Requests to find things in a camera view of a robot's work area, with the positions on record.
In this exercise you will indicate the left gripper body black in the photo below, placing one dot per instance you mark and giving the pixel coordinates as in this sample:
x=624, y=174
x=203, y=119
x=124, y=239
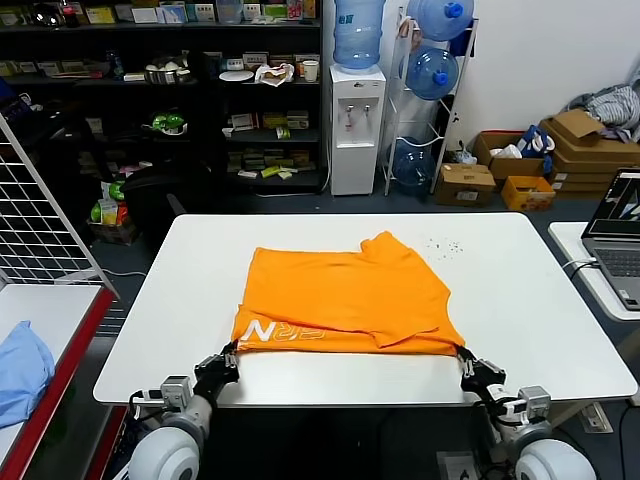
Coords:
x=212, y=377

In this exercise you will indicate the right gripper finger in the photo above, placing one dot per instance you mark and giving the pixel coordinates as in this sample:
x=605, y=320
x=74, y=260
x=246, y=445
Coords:
x=463, y=360
x=472, y=359

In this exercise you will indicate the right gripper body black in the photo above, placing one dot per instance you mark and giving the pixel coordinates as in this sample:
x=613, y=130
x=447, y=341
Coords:
x=482, y=377

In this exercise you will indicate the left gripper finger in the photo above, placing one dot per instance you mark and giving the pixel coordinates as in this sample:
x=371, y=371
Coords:
x=235, y=356
x=227, y=355

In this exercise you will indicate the orange t-shirt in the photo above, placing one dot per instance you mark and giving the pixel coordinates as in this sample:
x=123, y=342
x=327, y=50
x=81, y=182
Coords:
x=345, y=295

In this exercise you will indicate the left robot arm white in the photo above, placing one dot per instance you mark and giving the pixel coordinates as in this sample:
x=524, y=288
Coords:
x=185, y=435

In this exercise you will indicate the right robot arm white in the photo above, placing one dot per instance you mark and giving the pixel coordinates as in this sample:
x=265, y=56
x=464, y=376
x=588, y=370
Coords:
x=540, y=450

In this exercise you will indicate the pile of striped clothes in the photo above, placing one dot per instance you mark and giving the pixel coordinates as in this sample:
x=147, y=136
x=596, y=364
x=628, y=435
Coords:
x=612, y=105

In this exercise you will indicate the white box with black mark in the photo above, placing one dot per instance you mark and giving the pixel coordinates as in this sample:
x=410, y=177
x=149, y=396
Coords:
x=457, y=467

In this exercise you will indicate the small white side table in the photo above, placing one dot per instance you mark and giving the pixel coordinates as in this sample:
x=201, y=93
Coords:
x=567, y=240

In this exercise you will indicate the yellow cardboard box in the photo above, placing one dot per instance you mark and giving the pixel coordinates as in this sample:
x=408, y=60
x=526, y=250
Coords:
x=527, y=195

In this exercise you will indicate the black office chair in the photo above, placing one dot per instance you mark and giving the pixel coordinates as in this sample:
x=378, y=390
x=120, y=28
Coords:
x=160, y=195

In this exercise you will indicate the closed brown cardboard box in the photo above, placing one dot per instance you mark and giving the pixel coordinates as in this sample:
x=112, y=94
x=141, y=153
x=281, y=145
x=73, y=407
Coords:
x=462, y=185

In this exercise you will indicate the grey laptop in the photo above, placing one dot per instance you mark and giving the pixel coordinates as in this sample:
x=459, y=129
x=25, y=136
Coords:
x=617, y=260

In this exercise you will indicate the red-edged white table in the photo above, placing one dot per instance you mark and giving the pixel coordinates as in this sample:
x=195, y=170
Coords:
x=50, y=310

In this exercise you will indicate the box of snack bags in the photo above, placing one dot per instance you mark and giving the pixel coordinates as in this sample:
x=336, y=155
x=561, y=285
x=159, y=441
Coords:
x=107, y=215

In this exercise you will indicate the light blue cloth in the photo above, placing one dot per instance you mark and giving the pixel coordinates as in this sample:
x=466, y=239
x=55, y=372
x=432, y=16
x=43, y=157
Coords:
x=22, y=370

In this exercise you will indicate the open brown cardboard box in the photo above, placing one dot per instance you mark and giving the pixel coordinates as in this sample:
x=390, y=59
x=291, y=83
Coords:
x=515, y=167

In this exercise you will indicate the blue water jug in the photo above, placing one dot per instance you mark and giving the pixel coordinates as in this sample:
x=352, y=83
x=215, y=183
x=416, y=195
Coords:
x=412, y=165
x=431, y=72
x=440, y=17

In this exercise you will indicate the stack of brown cardboard boxes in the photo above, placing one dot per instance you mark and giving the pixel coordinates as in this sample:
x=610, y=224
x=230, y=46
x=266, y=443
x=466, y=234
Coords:
x=595, y=160

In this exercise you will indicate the white water dispenser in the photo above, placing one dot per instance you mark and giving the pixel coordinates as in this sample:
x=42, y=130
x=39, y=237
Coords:
x=355, y=150

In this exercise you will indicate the green bag on shelf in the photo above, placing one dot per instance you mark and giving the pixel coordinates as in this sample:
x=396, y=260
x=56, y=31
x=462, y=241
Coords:
x=167, y=122

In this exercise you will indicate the black shelving unit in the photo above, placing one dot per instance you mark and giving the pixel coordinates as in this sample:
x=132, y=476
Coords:
x=210, y=100

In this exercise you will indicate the white metal jug rack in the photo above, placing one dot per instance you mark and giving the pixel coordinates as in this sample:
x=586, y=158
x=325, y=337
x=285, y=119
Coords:
x=462, y=85

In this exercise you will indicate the white plate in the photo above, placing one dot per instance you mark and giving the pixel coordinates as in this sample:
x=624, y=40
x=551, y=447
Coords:
x=236, y=76

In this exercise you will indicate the white plastic bag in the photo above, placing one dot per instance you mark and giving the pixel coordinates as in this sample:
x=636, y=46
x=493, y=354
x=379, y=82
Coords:
x=272, y=75

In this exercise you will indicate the metal bowl with white balls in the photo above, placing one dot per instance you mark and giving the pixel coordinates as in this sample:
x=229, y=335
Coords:
x=162, y=75

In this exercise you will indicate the white paper cup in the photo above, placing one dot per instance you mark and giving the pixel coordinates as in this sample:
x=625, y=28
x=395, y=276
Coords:
x=310, y=72

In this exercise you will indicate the upright blue water bottle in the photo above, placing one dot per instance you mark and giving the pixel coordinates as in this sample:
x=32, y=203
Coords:
x=357, y=35

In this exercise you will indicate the left wrist camera box grey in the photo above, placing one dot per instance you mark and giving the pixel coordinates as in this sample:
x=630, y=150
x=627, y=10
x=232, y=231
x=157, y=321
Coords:
x=176, y=391

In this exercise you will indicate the wrist camera box grey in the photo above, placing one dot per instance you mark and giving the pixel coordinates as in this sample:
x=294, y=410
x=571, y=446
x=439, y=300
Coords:
x=534, y=402
x=176, y=391

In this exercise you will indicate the right wrist camera box grey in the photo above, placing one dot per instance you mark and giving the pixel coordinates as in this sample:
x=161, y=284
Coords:
x=534, y=402

